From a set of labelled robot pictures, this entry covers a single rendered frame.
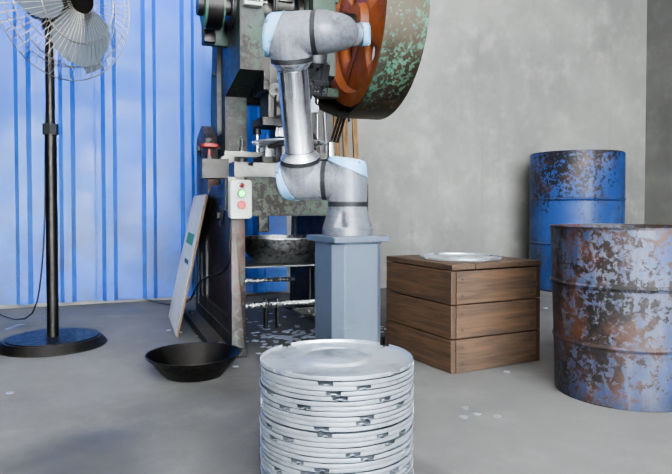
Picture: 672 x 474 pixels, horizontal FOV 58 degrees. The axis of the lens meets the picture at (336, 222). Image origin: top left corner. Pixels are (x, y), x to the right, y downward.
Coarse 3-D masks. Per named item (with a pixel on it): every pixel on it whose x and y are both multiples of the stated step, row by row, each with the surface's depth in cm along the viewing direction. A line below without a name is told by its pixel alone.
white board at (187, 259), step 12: (192, 204) 294; (204, 204) 250; (192, 216) 282; (192, 228) 271; (192, 240) 262; (192, 252) 252; (180, 264) 289; (192, 264) 249; (180, 276) 278; (180, 288) 268; (180, 300) 258; (180, 312) 249; (180, 324) 248
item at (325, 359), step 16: (272, 352) 121; (288, 352) 121; (304, 352) 121; (320, 352) 118; (336, 352) 118; (352, 352) 118; (368, 352) 121; (384, 352) 121; (400, 352) 121; (272, 368) 107; (288, 368) 109; (304, 368) 109; (320, 368) 109; (336, 368) 109; (352, 368) 109; (368, 368) 109; (384, 368) 109; (400, 368) 107
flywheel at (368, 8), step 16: (352, 0) 276; (368, 0) 255; (384, 0) 233; (368, 16) 255; (384, 16) 233; (352, 48) 272; (368, 48) 258; (336, 64) 287; (352, 64) 272; (368, 64) 256; (336, 80) 282; (352, 80) 272; (368, 80) 248; (352, 96) 263
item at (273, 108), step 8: (272, 72) 240; (272, 80) 240; (272, 88) 239; (264, 96) 244; (272, 96) 240; (264, 104) 244; (272, 104) 240; (264, 112) 245; (272, 112) 241; (280, 112) 239
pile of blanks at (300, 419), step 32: (288, 384) 104; (320, 384) 102; (352, 384) 101; (384, 384) 104; (288, 416) 104; (320, 416) 104; (352, 416) 104; (384, 416) 104; (288, 448) 104; (320, 448) 102; (352, 448) 102; (384, 448) 104
